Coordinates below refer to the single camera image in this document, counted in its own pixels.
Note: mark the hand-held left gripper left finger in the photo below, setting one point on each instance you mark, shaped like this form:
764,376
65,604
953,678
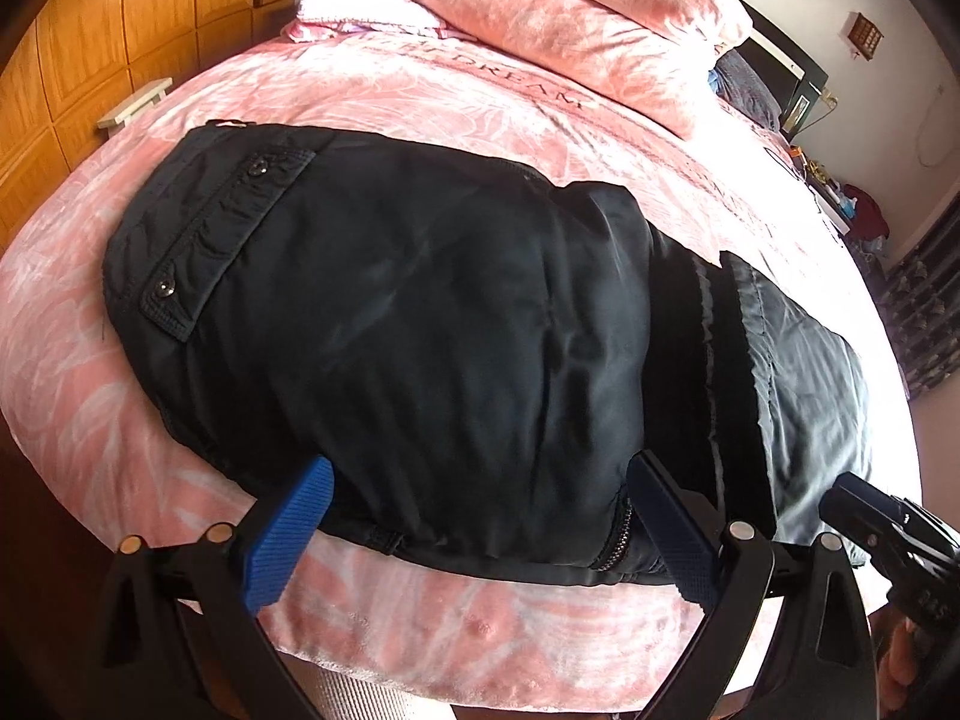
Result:
292,532

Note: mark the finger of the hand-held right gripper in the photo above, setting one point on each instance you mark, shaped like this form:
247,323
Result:
859,514

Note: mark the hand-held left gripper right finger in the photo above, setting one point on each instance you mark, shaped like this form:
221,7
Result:
671,532

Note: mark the black padded jacket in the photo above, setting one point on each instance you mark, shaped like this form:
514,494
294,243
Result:
420,330

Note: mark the person's right hand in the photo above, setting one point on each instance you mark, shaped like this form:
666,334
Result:
896,679

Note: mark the dark patterned curtain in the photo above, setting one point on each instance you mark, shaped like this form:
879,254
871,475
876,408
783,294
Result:
926,315

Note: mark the grey flat box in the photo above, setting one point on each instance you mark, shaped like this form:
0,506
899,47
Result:
829,210

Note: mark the dark grey pillow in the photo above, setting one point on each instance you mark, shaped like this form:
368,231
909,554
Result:
750,90

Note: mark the small white stool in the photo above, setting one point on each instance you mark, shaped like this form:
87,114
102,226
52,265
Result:
131,105

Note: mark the dark headboard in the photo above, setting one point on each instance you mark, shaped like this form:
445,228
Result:
787,45

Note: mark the pink velvet bed sheet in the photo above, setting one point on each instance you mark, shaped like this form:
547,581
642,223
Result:
450,75

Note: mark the pink velvet pillow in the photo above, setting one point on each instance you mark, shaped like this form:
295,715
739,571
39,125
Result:
540,30

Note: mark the white folded towel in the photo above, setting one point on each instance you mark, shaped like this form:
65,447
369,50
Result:
352,11

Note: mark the wooden wardrobe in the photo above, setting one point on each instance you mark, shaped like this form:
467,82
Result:
112,30

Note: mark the brown wall ornament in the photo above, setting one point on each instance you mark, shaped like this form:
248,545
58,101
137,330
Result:
866,34

